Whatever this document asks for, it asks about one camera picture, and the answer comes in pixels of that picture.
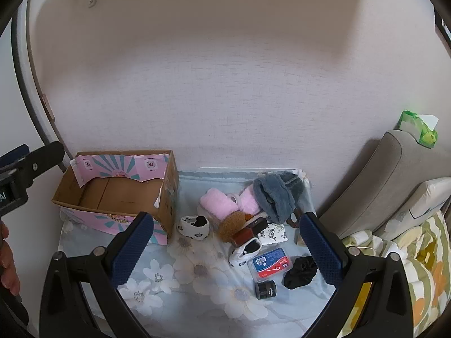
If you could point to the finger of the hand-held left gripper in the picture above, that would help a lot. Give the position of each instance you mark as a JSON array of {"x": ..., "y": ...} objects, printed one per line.
[
  {"x": 16, "y": 152},
  {"x": 44, "y": 158}
]

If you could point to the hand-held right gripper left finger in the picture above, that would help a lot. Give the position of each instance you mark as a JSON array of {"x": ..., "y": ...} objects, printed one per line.
[{"x": 135, "y": 246}]

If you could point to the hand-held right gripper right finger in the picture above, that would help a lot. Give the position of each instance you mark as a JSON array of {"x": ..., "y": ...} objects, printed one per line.
[{"x": 319, "y": 250}]

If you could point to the black scrunchie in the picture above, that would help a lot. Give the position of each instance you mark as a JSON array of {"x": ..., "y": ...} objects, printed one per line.
[{"x": 299, "y": 274}]

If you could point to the brown scrunchie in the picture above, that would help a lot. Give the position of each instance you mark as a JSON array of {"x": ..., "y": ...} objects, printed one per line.
[{"x": 291, "y": 223}]

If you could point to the white printed tissue packet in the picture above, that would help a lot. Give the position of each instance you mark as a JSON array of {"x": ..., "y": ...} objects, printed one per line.
[{"x": 273, "y": 235}]

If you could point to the blue red floss box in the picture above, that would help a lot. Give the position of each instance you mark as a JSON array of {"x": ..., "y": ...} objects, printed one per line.
[{"x": 269, "y": 264}]

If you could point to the black white printed sock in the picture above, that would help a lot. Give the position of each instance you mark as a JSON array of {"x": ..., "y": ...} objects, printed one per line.
[
  {"x": 243, "y": 255},
  {"x": 193, "y": 230}
]

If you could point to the pink printed cardboard box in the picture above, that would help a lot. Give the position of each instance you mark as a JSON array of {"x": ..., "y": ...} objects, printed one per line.
[{"x": 105, "y": 190}]

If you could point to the small black jar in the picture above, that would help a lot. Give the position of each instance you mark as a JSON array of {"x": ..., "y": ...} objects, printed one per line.
[{"x": 266, "y": 290}]

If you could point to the blue-grey fluffy hair accessory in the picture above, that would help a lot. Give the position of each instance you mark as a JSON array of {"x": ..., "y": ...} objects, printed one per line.
[{"x": 274, "y": 197}]

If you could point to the dark red rectangular box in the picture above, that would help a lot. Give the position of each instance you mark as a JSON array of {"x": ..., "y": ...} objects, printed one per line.
[{"x": 245, "y": 236}]

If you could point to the brown fluffy hair claw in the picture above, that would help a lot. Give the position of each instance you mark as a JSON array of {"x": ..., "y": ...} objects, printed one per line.
[{"x": 230, "y": 226}]

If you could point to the person's left hand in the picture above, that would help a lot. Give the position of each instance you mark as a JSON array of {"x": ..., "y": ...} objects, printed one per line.
[{"x": 8, "y": 267}]

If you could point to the door hinge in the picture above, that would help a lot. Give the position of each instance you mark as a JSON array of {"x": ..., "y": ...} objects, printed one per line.
[{"x": 47, "y": 105}]

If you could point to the grey headboard cushion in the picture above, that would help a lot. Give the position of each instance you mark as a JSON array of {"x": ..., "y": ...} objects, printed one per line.
[{"x": 380, "y": 169}]

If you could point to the blue floral cloth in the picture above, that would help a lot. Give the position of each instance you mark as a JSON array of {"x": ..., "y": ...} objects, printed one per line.
[{"x": 211, "y": 317}]

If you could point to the green floral blanket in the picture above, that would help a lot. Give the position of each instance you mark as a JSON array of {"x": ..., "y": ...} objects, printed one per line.
[{"x": 422, "y": 260}]

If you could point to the white pillow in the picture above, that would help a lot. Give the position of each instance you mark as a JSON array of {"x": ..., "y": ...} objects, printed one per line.
[{"x": 422, "y": 197}]

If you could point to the green tissue pack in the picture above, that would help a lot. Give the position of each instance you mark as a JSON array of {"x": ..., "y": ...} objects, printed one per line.
[{"x": 410, "y": 121}]

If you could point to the door frame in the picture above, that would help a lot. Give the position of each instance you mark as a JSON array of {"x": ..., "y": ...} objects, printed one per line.
[{"x": 24, "y": 60}]

